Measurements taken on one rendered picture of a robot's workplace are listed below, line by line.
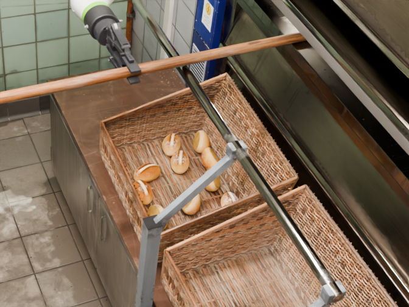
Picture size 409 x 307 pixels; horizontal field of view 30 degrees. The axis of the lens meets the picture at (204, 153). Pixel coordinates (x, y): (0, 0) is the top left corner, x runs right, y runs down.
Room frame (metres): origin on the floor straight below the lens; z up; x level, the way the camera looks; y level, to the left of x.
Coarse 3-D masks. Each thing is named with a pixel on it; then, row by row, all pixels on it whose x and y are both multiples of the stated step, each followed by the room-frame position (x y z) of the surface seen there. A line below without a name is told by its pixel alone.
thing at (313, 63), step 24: (264, 0) 2.17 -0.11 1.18; (264, 24) 2.09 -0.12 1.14; (288, 24) 2.05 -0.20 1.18; (288, 48) 1.95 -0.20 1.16; (312, 48) 1.94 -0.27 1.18; (312, 72) 1.83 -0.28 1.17; (336, 96) 1.73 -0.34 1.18; (360, 120) 1.63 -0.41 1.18; (384, 144) 1.55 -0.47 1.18; (408, 168) 1.47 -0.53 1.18; (408, 192) 1.41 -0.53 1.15
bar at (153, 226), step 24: (168, 48) 1.83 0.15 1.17; (216, 120) 1.55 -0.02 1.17; (240, 144) 1.47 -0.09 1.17; (216, 168) 1.43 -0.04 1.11; (192, 192) 1.39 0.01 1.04; (264, 192) 1.31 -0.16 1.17; (168, 216) 1.36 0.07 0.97; (288, 216) 1.24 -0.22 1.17; (144, 240) 1.33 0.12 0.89; (144, 264) 1.32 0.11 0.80; (312, 264) 1.11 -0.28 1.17; (144, 288) 1.32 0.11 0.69; (336, 288) 1.05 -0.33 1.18
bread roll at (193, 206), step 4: (196, 196) 1.75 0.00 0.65; (192, 200) 1.73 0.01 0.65; (196, 200) 1.74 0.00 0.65; (200, 200) 1.76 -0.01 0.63; (188, 204) 1.72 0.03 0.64; (192, 204) 1.72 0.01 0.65; (196, 204) 1.73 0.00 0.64; (200, 204) 1.75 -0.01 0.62; (184, 208) 1.71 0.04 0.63; (188, 208) 1.71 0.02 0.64; (192, 208) 1.71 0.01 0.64; (196, 208) 1.72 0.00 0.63; (184, 212) 1.71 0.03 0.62; (188, 212) 1.70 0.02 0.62; (192, 212) 1.71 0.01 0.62; (196, 212) 1.72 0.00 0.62
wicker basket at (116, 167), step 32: (192, 96) 2.12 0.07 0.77; (224, 96) 2.14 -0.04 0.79; (128, 128) 2.01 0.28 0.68; (160, 128) 2.07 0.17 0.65; (192, 128) 2.13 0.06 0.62; (256, 128) 1.94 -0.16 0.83; (128, 160) 1.94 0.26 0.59; (160, 160) 1.96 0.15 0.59; (192, 160) 1.99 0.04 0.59; (288, 160) 1.79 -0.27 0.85; (128, 192) 1.70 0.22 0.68; (160, 192) 1.81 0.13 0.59; (224, 192) 1.85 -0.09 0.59; (256, 192) 1.65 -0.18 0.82; (192, 224) 1.54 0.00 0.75; (160, 256) 1.50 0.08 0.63
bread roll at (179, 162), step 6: (180, 150) 1.98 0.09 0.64; (174, 156) 1.95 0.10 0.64; (180, 156) 1.94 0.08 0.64; (186, 156) 1.96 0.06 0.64; (174, 162) 1.92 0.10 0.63; (180, 162) 1.92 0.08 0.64; (186, 162) 1.93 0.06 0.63; (174, 168) 1.91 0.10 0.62; (180, 168) 1.90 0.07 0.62; (186, 168) 1.92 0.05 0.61
